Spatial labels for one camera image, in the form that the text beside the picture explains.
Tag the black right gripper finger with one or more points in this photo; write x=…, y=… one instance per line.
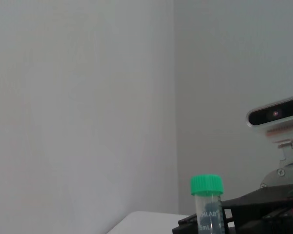
x=185, y=225

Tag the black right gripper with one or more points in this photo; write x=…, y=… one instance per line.
x=263, y=212

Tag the green-capped clear test tube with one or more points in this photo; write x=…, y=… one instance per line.
x=206, y=185

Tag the silver right camera bracket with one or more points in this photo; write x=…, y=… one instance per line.
x=288, y=170

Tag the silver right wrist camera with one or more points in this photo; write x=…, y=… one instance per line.
x=276, y=114

